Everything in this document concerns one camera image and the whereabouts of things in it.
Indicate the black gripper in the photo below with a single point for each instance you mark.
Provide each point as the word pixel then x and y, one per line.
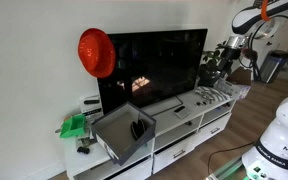
pixel 231 57

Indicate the white keyboard remote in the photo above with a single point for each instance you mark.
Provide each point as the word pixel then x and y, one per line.
pixel 183 113

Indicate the brown cardboard box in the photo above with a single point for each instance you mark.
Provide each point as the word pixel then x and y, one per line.
pixel 240 76

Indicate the white purple printed box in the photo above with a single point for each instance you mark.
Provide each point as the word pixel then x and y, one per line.
pixel 232 89

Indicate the small black object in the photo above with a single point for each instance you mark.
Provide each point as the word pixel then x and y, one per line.
pixel 204 103
pixel 198 103

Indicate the white tv stand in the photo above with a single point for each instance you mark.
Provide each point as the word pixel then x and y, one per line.
pixel 170 125

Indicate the black oval disc object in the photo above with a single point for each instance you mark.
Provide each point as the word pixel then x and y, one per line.
pixel 138 129

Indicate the dark blue cardboard box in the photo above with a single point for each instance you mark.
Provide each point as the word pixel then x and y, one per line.
pixel 117 128

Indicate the white black product box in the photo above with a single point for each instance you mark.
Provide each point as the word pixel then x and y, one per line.
pixel 91 108

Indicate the dark round plant pot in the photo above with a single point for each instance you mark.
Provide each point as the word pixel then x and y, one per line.
pixel 208 78

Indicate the green leafy plant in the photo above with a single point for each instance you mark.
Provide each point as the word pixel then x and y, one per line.
pixel 212 56

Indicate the grey white striped cloth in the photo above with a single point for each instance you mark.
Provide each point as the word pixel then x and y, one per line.
pixel 210 94

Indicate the grey trash can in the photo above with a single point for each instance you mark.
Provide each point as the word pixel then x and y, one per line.
pixel 274 66

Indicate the black flat-screen tv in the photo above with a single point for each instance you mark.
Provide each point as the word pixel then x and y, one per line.
pixel 157 66

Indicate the small black gadget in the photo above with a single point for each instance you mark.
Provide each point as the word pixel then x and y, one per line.
pixel 83 150

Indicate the green plastic bin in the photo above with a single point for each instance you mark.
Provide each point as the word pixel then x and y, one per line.
pixel 71 128

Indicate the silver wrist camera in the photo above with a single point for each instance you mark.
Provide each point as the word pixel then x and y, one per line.
pixel 236 42

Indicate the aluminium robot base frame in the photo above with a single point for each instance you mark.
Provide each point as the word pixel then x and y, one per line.
pixel 227 170

